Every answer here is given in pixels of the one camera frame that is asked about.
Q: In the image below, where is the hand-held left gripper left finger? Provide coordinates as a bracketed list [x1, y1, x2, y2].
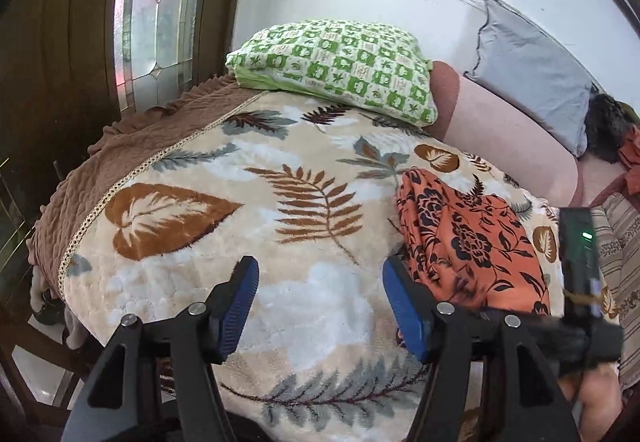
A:
[60, 255, 261, 442]

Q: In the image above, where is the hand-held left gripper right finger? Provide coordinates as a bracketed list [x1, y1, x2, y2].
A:
[382, 255, 584, 442]

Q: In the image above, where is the orange floral garment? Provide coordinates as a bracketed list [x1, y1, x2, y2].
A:
[395, 168, 552, 339]

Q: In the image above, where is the person's right forearm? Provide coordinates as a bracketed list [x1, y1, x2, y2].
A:
[559, 362, 624, 442]

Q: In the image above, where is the striped beige cushion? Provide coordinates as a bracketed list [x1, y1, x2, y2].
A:
[589, 192, 640, 379]

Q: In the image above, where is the leaf print fleece blanket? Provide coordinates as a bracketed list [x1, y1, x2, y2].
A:
[59, 90, 622, 442]

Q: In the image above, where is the rust orange cloth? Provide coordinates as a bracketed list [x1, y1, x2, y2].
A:
[617, 125, 640, 196]

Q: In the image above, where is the dark furry cloth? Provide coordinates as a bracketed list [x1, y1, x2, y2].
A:
[582, 93, 639, 166]

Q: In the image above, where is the pink bolster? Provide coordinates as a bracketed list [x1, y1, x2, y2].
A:
[430, 60, 632, 209]

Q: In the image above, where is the dark shoe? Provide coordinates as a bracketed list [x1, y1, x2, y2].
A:
[32, 289, 69, 327]

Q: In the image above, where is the brown quilted bedspread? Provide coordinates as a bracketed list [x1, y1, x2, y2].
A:
[27, 74, 269, 289]

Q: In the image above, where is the grey pillow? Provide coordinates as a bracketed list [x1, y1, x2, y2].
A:
[464, 0, 597, 159]

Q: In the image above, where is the green checked pillow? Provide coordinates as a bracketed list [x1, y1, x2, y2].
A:
[225, 18, 440, 127]

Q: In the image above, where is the leaded glass door panel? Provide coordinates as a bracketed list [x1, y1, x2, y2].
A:
[112, 0, 212, 116]

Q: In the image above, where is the dark wooden door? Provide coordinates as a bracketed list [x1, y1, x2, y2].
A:
[0, 0, 257, 295]

